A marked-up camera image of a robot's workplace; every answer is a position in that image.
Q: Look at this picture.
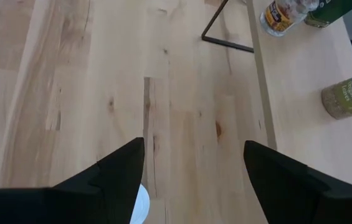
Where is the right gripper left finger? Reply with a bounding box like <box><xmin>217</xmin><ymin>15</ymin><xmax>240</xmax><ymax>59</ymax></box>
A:
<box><xmin>0</xmin><ymin>136</ymin><xmax>146</xmax><ymax>224</ymax></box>

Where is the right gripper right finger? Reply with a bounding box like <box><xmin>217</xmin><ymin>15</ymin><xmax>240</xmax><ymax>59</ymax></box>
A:
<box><xmin>243</xmin><ymin>139</ymin><xmax>352</xmax><ymax>224</ymax></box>

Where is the white lid bagel seasoning jar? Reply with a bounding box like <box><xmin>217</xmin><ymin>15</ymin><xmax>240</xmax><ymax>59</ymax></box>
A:
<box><xmin>130</xmin><ymin>183</ymin><xmax>151</xmax><ymax>224</ymax></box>

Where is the black lid oregano jar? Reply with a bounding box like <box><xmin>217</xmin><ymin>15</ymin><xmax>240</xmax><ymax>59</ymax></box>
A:
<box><xmin>321</xmin><ymin>68</ymin><xmax>352</xmax><ymax>121</ymax></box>

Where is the small clear glass spice jar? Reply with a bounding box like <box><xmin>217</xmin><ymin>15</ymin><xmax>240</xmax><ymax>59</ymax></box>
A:
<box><xmin>259</xmin><ymin>0</ymin><xmax>320</xmax><ymax>37</ymax></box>

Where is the green lid spice jar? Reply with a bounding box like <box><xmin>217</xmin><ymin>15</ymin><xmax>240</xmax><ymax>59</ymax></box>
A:
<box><xmin>303</xmin><ymin>0</ymin><xmax>352</xmax><ymax>29</ymax></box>

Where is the wooden shelf with black frame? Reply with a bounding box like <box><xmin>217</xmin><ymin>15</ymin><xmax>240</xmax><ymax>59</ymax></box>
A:
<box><xmin>201</xmin><ymin>0</ymin><xmax>352</xmax><ymax>194</ymax></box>

